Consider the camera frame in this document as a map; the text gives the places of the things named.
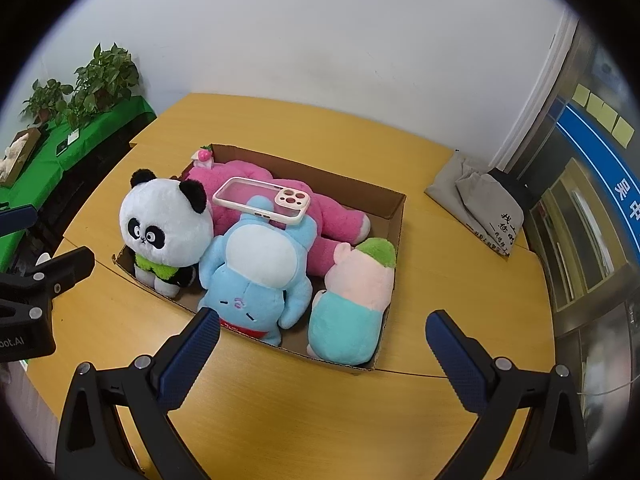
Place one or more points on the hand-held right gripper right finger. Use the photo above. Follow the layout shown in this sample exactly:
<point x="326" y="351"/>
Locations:
<point x="457" y="360"/>

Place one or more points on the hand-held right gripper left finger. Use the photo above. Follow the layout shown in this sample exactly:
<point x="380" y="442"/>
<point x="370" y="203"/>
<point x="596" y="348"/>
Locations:
<point x="192" y="355"/>

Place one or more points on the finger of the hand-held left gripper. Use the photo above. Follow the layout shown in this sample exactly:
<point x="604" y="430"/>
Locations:
<point x="17" y="220"/>
<point x="65" y="267"/>

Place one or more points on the panda plush toy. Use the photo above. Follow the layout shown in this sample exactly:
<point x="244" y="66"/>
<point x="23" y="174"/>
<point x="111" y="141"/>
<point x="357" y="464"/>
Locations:
<point x="165" y="220"/>

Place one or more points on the teal pink pig plush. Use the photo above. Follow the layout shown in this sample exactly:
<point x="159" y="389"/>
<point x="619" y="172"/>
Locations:
<point x="345" y="330"/>

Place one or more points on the blue plush toy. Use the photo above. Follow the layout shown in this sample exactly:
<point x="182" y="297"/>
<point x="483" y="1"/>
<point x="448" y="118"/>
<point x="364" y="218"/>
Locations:
<point x="260" y="260"/>

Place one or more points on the cardboard box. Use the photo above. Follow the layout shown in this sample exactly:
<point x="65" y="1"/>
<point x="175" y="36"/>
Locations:
<point x="382" y="205"/>

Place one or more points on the clear pink phone case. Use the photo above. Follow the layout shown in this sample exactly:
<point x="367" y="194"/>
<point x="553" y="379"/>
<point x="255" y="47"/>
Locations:
<point x="292" y="201"/>

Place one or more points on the pink plush bear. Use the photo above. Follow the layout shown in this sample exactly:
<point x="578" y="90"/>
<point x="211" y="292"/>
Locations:
<point x="335" y="220"/>

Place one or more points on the wooden desktop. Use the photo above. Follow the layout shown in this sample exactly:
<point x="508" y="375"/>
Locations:
<point x="300" y="410"/>

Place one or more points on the wooden tissue box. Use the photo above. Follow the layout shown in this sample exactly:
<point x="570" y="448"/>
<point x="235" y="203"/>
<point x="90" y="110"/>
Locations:
<point x="22" y="152"/>

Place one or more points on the small black device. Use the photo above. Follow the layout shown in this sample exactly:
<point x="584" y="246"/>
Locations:
<point x="61" y="148"/>

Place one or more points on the green tablecloth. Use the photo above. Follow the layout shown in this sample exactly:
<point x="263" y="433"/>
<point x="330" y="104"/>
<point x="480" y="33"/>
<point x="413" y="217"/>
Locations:
<point x="95" y="130"/>

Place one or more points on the small potted plant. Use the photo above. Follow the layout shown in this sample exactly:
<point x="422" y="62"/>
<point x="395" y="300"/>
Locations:
<point x="47" y="100"/>

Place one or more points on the printed grey tote bag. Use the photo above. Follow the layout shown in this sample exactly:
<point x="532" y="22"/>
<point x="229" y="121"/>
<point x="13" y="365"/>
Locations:
<point x="495" y="210"/>

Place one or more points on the glass door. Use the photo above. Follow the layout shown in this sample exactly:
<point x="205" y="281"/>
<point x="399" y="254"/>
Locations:
<point x="585" y="270"/>

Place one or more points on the large potted plant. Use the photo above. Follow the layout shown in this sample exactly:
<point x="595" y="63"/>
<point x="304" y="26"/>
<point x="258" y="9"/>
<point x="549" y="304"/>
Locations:
<point x="105" y="80"/>

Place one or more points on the plain grey cloth bag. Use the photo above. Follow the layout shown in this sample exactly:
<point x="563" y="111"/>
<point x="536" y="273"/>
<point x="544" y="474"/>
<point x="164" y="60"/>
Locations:
<point x="450" y="180"/>

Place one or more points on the blue printed banner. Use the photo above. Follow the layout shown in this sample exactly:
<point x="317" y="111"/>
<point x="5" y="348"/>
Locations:
<point x="595" y="160"/>

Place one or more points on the yellow sticky note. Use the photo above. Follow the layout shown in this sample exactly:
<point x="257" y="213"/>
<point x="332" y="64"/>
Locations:
<point x="595" y="106"/>
<point x="581" y="95"/>
<point x="608" y="119"/>
<point x="623" y="131"/>

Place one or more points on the white door frame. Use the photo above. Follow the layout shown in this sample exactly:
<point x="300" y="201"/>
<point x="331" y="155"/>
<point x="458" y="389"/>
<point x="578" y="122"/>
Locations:
<point x="540" y="90"/>

